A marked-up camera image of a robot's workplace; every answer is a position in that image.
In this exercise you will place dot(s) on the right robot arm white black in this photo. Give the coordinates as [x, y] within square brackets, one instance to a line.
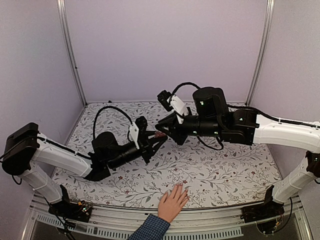
[247, 126]

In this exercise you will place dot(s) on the aluminium frame post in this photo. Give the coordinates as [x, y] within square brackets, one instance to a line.
[270, 4]
[61, 7]

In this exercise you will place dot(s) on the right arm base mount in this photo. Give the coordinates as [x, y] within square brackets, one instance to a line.
[268, 209]

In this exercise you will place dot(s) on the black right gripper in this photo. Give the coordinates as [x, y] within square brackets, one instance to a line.
[174, 133]

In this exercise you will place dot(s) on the right aluminium frame post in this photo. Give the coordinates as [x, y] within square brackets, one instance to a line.
[270, 4]

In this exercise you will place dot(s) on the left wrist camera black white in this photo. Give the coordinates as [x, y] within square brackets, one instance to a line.
[137, 131]

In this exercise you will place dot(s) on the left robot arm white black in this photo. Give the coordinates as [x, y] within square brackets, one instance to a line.
[27, 147]

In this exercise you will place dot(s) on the floral patterned table mat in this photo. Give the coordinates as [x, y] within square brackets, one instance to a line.
[214, 177]

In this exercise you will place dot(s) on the left aluminium frame post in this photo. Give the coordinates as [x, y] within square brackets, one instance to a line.
[61, 7]

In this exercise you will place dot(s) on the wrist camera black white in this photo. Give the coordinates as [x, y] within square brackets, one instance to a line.
[172, 103]
[137, 131]

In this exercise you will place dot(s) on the pink nail polish bottle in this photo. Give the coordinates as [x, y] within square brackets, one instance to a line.
[159, 134]

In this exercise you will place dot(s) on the person's bare hand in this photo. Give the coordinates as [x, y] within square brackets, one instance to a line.
[171, 204]

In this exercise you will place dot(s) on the blue checked sleeve forearm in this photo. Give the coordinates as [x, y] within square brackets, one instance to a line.
[153, 228]

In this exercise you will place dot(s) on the front aluminium rail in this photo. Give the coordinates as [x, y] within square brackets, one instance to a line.
[116, 223]

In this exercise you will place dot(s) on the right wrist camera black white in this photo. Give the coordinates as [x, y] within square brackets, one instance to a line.
[172, 103]

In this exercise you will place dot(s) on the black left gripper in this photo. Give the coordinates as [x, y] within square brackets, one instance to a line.
[146, 145]

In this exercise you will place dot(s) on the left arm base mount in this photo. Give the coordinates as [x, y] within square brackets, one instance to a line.
[80, 211]

